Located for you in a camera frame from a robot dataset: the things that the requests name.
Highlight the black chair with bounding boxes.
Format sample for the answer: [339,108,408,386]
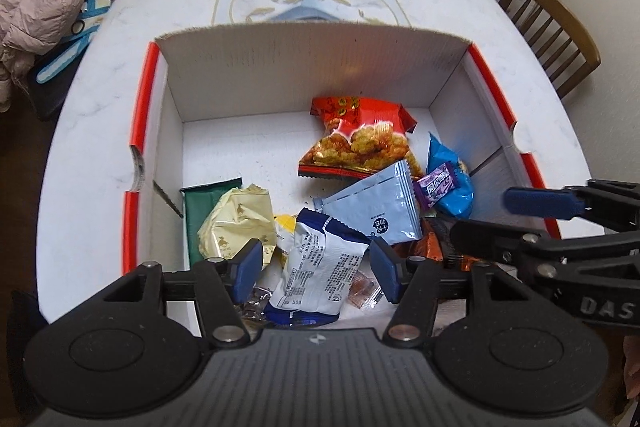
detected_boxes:
[29,51,86,123]

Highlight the white blue snack packet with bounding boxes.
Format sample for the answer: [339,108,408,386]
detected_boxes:
[263,206,374,327]

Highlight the small orange candy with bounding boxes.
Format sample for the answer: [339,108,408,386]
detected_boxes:
[347,270,384,308]

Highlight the light blue snack packet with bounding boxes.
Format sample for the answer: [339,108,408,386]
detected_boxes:
[313,159,424,246]

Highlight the cream yellow snack packet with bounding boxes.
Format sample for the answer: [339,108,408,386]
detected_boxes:
[196,185,279,268]

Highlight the red fried snack packet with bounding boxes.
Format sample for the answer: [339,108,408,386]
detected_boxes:
[298,95,419,180]

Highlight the silver purple foil candy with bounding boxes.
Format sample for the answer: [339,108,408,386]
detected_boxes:
[234,286,274,321]

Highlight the small yellow snack packet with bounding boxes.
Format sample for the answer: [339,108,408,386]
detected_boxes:
[272,214,299,258]

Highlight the dark red foil snack packet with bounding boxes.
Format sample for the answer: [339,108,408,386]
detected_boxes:
[399,216,481,273]

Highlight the purple candy bar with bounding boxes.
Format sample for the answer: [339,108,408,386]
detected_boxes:
[412,160,459,210]

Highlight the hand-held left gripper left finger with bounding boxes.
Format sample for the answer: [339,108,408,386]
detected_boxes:
[102,238,265,349]

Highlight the green snack packet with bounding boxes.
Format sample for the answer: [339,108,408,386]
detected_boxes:
[179,177,244,271]

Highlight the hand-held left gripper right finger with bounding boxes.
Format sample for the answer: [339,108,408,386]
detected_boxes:
[368,238,533,343]

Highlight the white red-edged cardboard box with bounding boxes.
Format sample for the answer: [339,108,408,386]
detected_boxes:
[122,24,564,339]

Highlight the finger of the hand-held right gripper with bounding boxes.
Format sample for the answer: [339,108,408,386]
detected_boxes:
[503,179,640,236]
[449,217,640,273]

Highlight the wooden chair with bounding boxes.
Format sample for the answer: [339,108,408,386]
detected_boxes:
[498,0,601,100]

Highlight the blue white striped bag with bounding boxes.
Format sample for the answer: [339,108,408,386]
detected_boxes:
[35,0,112,84]

